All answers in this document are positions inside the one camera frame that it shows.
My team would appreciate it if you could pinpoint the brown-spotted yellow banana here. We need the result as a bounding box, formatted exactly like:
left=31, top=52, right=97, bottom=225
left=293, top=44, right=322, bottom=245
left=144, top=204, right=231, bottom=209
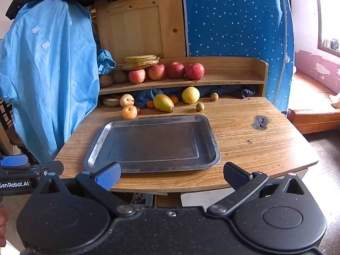
left=122, top=59, right=160, bottom=71

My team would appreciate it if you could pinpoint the dark red apple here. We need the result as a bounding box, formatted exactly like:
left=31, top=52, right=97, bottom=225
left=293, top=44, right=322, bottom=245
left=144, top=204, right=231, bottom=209
left=166, top=62, right=185, bottom=79
left=184, top=63, right=205, bottom=81

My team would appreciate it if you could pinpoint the person's left hand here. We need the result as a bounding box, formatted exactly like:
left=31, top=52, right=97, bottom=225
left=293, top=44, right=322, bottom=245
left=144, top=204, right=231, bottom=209
left=0, top=207, right=9, bottom=242

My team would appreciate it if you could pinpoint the white cloth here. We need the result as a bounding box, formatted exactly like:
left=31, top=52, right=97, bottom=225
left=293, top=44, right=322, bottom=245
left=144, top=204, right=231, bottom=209
left=329, top=92, right=340, bottom=109

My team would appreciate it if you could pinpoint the dark blue cloth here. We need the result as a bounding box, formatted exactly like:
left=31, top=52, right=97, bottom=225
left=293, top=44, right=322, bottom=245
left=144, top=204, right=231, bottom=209
left=135, top=85, right=257, bottom=109

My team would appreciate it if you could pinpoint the blue elastic cap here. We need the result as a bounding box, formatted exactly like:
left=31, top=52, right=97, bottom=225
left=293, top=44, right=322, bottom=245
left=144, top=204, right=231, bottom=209
left=96, top=48, right=116, bottom=75

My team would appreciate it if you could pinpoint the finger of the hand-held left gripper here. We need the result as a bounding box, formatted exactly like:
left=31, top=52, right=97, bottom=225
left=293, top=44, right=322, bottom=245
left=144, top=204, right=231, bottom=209
left=40, top=160, right=64, bottom=178
left=0, top=154, right=28, bottom=167

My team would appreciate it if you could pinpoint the wooden desk shelf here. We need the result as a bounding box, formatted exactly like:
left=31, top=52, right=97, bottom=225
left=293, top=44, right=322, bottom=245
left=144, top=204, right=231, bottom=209
left=98, top=56, right=269, bottom=98

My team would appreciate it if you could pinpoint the yellow-green mango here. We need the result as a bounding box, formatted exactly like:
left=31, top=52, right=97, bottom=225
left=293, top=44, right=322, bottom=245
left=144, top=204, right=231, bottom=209
left=153, top=94, right=175, bottom=112

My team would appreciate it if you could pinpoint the light blue coat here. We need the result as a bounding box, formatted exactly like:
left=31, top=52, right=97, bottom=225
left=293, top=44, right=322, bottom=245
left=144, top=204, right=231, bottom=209
left=0, top=0, right=101, bottom=164

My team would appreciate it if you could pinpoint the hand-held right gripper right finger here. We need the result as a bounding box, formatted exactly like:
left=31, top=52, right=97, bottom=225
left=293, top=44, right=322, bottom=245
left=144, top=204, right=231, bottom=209
left=207, top=162, right=312, bottom=217

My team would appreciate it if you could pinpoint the blue dotted fabric cover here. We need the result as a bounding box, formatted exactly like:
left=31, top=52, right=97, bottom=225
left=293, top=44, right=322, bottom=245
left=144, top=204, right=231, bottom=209
left=182, top=0, right=296, bottom=112

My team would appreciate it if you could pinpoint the yellow-green banana bunch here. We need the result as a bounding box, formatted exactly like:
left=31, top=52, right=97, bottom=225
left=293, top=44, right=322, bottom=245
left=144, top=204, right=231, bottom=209
left=123, top=54, right=161, bottom=64

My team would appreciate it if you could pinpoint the wooden board panel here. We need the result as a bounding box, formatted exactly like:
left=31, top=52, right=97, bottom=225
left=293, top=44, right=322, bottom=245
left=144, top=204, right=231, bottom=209
left=92, top=0, right=186, bottom=59

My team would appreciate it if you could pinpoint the metal tray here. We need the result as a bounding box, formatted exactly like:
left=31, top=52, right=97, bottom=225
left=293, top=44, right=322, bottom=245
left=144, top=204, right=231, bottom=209
left=84, top=114, right=221, bottom=174

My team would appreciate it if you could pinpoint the pale red apple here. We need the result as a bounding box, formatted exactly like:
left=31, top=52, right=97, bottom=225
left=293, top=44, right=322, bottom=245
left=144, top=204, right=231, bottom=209
left=148, top=64, right=166, bottom=81
left=129, top=69, right=146, bottom=84

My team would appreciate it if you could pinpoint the window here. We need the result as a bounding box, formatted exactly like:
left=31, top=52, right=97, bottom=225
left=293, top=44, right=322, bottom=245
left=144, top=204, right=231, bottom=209
left=313, top=0, right=340, bottom=57

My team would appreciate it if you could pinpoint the yellow lemon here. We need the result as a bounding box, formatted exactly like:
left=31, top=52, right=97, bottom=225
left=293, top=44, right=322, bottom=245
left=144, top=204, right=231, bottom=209
left=182, top=86, right=200, bottom=104

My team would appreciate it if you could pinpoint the reddish wooden bench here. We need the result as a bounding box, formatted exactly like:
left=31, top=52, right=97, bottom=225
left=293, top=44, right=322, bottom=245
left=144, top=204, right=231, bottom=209
left=287, top=72, right=340, bottom=135

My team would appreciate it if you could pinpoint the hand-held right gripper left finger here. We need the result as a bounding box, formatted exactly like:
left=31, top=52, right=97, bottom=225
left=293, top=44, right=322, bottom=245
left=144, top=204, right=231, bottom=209
left=32, top=161, right=136, bottom=217

